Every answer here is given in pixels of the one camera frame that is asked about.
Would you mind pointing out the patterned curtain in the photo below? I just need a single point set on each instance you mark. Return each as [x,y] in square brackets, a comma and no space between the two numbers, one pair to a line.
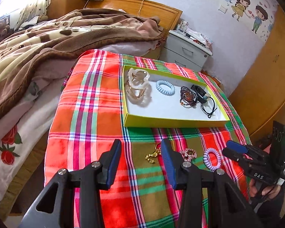
[32,9]

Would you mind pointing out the clear heart-shaped bangle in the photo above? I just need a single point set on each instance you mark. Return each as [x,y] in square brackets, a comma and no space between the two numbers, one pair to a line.
[138,78]

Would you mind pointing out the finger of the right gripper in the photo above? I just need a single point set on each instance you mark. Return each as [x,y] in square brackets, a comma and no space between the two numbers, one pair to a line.
[234,154]
[237,145]

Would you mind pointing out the floral white bedsheet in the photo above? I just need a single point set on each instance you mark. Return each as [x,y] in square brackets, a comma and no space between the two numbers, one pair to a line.
[24,129]

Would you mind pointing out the cartoon children wall sticker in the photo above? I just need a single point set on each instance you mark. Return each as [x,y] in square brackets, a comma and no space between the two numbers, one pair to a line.
[257,15]

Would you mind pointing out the right hand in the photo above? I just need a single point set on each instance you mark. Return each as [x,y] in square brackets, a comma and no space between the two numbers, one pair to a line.
[270,191]

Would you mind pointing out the wooden headboard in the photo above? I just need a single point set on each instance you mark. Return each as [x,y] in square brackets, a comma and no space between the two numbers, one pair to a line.
[168,16]

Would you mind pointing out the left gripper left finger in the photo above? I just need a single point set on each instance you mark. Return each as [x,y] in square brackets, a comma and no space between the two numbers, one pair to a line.
[109,163]

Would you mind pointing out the yellow-green shallow box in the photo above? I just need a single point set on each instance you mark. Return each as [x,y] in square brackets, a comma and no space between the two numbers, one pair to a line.
[166,111]

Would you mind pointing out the clutter on nightstand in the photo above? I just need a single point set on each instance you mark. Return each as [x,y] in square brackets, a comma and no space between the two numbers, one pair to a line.
[198,37]

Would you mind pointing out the wooden door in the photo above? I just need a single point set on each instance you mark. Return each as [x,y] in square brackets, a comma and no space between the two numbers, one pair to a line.
[259,98]

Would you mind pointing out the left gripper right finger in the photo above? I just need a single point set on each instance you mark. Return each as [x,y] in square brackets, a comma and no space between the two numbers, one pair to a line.
[173,165]

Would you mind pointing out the pink scalloped bangle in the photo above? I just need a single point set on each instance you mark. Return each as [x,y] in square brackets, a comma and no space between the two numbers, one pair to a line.
[140,97]

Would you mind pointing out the teddy bear picture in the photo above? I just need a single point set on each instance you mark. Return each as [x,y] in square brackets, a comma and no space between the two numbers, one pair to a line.
[5,29]

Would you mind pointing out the black fitness band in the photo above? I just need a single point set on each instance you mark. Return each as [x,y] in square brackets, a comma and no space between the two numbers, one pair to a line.
[201,94]

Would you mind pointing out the grey bedside nightstand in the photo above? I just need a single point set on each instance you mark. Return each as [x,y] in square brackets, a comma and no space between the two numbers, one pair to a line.
[184,52]

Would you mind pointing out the brown paw-print blanket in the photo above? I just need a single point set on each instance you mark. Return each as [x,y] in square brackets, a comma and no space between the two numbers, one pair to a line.
[65,38]

